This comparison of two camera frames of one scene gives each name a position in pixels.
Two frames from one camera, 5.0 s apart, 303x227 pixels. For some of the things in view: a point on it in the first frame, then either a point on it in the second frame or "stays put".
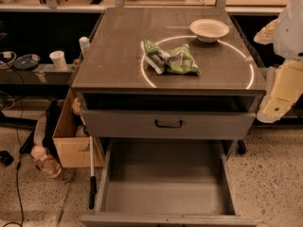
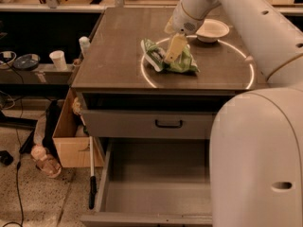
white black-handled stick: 93,183 stays put
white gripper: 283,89 -> 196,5
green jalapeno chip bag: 177,61 stays put
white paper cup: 59,60 stays put
